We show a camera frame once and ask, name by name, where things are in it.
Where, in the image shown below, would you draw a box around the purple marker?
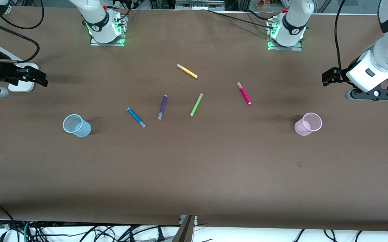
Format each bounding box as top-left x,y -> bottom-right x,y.
158,95 -> 168,120

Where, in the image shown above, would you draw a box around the blue marker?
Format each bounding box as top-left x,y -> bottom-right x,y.
127,108 -> 147,128

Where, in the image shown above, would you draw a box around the aluminium profile bar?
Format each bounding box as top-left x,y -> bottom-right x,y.
172,215 -> 198,242

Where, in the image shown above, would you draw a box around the pink marker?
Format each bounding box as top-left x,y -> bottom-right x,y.
237,82 -> 251,105

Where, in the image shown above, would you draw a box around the translucent pink cup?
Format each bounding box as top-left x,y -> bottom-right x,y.
295,113 -> 323,136

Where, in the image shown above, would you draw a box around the yellow marker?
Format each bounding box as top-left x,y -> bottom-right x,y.
177,64 -> 198,79

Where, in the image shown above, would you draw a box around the black cable on table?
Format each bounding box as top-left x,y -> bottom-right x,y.
207,9 -> 277,27

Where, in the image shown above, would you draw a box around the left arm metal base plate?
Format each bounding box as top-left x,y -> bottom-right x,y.
267,17 -> 303,51

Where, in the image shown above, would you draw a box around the silver frame rail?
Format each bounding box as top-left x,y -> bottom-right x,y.
176,0 -> 225,10

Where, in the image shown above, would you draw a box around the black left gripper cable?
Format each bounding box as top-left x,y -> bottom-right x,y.
334,0 -> 348,83

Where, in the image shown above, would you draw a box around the translucent blue cup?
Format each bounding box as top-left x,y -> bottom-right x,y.
63,114 -> 92,138

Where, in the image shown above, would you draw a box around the short black right gripper cable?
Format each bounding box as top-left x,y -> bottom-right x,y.
0,16 -> 40,65

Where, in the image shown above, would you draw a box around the long black right arm cable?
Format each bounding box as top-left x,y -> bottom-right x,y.
0,0 -> 44,30

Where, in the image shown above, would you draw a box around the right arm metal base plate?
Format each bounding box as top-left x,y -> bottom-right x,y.
90,13 -> 128,47

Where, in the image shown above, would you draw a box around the green marker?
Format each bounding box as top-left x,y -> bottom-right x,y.
190,93 -> 204,117

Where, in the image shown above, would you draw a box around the white stand base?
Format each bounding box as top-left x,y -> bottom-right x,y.
8,63 -> 40,93

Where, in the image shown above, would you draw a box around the brown table cover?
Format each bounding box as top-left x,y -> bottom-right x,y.
0,7 -> 388,232

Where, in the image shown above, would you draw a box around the teal floor cable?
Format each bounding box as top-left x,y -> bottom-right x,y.
23,221 -> 32,242

